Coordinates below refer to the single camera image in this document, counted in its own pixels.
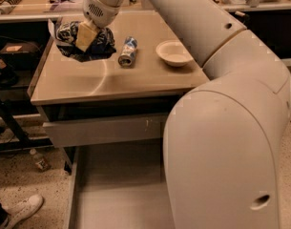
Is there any white sneaker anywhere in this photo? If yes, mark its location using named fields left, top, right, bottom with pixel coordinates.
left=0, top=195, right=44, bottom=229

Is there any open grey middle drawer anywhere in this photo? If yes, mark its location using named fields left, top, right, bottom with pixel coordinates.
left=64, top=138, right=175, bottom=229

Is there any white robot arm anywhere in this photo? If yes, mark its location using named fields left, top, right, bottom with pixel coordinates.
left=83, top=0, right=291, bottom=229

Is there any white bowl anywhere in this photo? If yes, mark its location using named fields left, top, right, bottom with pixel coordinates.
left=156, top=40, right=193, bottom=67

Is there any plastic bottle on floor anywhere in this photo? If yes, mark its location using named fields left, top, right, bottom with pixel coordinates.
left=30, top=149, right=51, bottom=171

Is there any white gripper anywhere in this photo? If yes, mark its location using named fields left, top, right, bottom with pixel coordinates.
left=75, top=0, right=119, bottom=52

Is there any grey drawer cabinet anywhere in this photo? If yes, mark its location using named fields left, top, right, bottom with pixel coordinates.
left=30, top=10, right=208, bottom=166

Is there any blue and white soda can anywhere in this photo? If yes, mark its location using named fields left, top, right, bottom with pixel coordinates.
left=118, top=36, right=137, bottom=68

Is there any black stand leg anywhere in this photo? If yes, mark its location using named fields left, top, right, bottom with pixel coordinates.
left=0, top=99, right=52, bottom=151

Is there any blue chip bag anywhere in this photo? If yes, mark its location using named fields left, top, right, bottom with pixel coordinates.
left=48, top=20, right=116, bottom=62

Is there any black bag on shelf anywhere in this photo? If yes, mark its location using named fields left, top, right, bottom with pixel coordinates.
left=0, top=41, right=41, bottom=60

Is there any grey top drawer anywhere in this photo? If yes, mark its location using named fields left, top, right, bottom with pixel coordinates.
left=43, top=114, right=167, bottom=148

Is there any white stick with black tip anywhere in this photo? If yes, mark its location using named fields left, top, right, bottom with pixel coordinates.
left=235, top=11, right=249, bottom=23

